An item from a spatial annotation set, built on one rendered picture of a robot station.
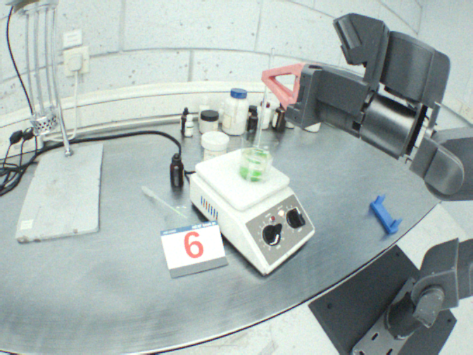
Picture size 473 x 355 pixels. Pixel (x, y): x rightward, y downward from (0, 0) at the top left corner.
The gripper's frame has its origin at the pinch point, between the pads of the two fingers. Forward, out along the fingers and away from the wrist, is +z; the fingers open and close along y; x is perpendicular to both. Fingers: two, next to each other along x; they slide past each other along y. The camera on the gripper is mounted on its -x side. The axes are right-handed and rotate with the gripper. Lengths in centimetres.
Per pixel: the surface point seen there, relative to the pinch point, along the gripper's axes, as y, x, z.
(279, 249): 4.5, 21.7, -11.1
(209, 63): -22.5, 5.6, 42.2
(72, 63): 20, 0, 54
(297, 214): -0.9, 18.7, -9.6
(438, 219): -44, 26, -41
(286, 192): -3.2, 18.2, -5.4
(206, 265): 13.3, 24.6, -5.0
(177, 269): 17.3, 24.6, -3.0
